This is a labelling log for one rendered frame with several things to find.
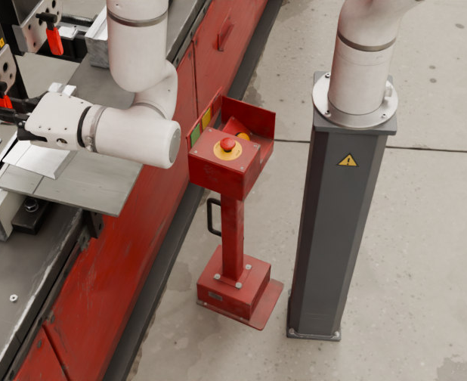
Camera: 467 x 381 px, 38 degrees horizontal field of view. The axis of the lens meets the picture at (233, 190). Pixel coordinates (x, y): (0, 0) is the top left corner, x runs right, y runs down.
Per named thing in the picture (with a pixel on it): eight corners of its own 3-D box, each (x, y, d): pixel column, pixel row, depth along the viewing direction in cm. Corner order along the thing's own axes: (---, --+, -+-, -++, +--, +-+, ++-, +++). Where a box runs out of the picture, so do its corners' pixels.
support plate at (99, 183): (118, 218, 131) (117, 215, 130) (-3, 188, 136) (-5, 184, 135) (151, 151, 142) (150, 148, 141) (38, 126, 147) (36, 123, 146)
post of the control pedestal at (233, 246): (236, 282, 223) (236, 177, 181) (221, 276, 224) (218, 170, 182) (243, 269, 226) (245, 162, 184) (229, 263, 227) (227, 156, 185)
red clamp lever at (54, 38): (63, 57, 136) (52, 17, 129) (44, 54, 137) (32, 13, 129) (66, 52, 137) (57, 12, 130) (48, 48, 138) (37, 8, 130)
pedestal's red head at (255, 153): (243, 202, 175) (244, 156, 161) (189, 182, 179) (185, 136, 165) (273, 151, 187) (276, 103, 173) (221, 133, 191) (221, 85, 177)
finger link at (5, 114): (25, 137, 120) (-8, 129, 122) (33, 124, 122) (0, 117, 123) (20, 124, 118) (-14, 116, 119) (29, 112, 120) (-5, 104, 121)
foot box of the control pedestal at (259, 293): (262, 332, 225) (263, 314, 215) (195, 303, 231) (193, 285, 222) (285, 284, 236) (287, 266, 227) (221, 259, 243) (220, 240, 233)
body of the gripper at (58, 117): (85, 162, 119) (28, 150, 121) (108, 123, 125) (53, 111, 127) (77, 133, 113) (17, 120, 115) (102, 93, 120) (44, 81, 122)
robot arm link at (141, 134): (114, 94, 119) (91, 127, 113) (184, 109, 117) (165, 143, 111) (119, 131, 125) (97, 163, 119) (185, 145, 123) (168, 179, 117)
